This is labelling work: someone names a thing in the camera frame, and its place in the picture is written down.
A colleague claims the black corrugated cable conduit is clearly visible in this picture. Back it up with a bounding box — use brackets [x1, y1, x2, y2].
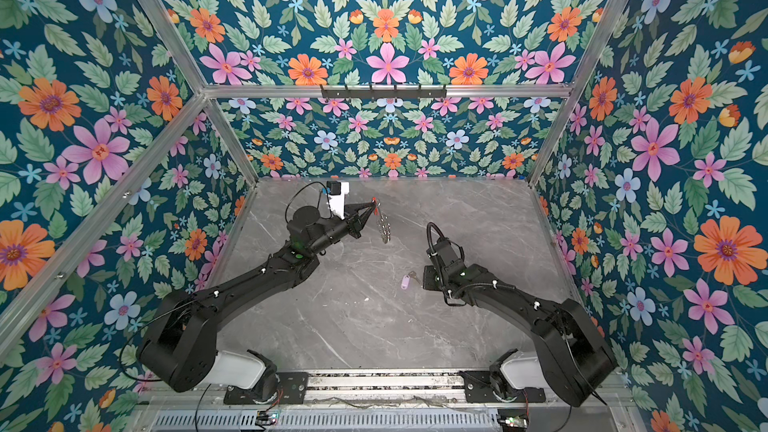
[424, 221, 464, 265]

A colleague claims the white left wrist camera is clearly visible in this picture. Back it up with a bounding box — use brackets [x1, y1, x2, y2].
[325, 180, 349, 219]

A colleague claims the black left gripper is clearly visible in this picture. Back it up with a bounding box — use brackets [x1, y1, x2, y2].
[306, 198, 374, 257]

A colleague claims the aluminium left top beam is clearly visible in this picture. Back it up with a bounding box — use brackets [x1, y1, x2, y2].
[1, 93, 206, 362]

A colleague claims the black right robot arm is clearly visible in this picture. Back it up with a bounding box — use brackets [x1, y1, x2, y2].
[423, 222, 618, 407]

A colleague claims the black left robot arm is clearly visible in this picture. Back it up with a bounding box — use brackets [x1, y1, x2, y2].
[136, 201, 378, 397]

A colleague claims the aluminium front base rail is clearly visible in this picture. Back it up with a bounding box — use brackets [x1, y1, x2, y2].
[128, 368, 643, 415]

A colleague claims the aluminium beam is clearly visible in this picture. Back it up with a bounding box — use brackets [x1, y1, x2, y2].
[204, 84, 573, 100]
[1, 93, 206, 362]

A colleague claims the aluminium back left post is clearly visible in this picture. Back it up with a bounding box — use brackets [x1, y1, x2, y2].
[137, 0, 258, 188]

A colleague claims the aluminium back right post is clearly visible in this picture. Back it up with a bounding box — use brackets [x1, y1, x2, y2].
[528, 0, 629, 189]

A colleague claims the white perforated cable duct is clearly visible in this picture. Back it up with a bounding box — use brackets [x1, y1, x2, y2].
[150, 409, 501, 431]

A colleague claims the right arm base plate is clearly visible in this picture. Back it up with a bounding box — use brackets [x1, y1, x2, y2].
[458, 370, 546, 405]

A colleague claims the black hook rail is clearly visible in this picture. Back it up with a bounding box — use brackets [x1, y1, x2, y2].
[320, 85, 448, 100]

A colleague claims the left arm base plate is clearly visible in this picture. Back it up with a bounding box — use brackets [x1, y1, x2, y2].
[223, 372, 309, 406]

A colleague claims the aluminium post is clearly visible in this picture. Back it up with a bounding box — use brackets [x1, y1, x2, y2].
[528, 0, 629, 189]
[137, 0, 258, 188]

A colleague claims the aluminium back top beam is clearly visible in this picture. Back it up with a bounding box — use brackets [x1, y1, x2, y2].
[204, 84, 573, 100]

